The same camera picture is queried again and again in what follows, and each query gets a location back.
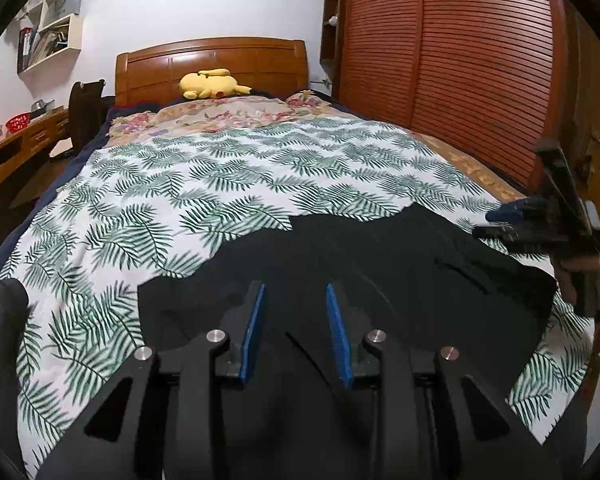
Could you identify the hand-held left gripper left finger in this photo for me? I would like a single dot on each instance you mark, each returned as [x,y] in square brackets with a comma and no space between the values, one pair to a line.
[254,332]

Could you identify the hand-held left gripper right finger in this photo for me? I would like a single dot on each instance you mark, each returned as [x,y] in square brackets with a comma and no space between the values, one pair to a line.
[338,332]

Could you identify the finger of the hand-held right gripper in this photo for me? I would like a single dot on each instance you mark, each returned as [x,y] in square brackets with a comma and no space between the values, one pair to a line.
[510,212]
[500,234]

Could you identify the black double-breasted coat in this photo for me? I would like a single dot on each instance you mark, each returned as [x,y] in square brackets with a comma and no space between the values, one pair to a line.
[380,260]

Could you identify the brown bed mat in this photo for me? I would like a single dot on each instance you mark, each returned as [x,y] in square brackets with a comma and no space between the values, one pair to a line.
[472,165]

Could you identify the wooden slatted wardrobe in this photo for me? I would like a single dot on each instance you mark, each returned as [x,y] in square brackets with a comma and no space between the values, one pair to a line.
[455,60]

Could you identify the leaf print bed sheet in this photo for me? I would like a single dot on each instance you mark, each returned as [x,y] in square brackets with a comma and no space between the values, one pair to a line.
[180,185]

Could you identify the floral blanket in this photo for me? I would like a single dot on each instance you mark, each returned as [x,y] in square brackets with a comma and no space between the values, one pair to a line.
[220,115]

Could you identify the yellow plush toy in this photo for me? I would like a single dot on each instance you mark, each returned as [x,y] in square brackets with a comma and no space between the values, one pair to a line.
[207,85]

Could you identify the dark grey cloth pile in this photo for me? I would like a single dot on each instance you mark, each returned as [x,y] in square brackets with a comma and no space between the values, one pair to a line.
[0,320]

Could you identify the paper sheet on chair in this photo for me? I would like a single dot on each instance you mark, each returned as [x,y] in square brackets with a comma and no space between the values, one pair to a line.
[60,149]

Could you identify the wooden bed headboard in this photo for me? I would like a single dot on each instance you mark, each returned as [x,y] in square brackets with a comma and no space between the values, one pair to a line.
[215,57]

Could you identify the wooden desk with cabinets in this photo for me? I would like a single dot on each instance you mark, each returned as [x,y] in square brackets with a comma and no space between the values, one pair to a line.
[25,150]

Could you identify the silver metal box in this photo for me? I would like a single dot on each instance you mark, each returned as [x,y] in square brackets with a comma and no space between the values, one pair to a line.
[42,106]

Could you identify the red plastic basket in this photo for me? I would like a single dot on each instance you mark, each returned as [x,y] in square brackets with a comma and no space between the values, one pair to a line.
[18,122]

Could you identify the black binder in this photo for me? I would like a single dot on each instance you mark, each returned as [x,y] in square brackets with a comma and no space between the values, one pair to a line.
[25,50]

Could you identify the white wall shelf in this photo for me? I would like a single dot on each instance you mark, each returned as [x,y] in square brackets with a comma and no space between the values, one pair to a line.
[55,25]

